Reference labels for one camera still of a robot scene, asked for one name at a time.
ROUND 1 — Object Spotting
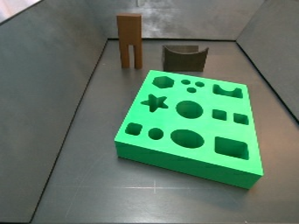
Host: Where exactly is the brown two-pronged peg block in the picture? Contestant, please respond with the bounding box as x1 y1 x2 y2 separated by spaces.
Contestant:
116 13 143 69

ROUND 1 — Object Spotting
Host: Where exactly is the green foam shape-sorter board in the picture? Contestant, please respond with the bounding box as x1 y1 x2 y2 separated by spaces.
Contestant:
115 70 263 189

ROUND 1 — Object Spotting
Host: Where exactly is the dark grey curved arch block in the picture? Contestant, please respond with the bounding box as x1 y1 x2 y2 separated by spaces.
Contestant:
163 45 210 72

